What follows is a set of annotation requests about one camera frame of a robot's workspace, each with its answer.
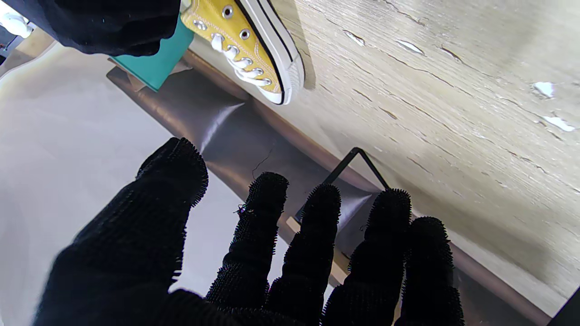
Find green plastic basin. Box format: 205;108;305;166
112;18;195;92

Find yellow canvas sneaker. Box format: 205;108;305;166
180;0;305;105

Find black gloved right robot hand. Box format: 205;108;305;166
2;0;182;57

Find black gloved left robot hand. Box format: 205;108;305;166
34;137;465;326

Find small wooden bench black legs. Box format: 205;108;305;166
285;147;395;286

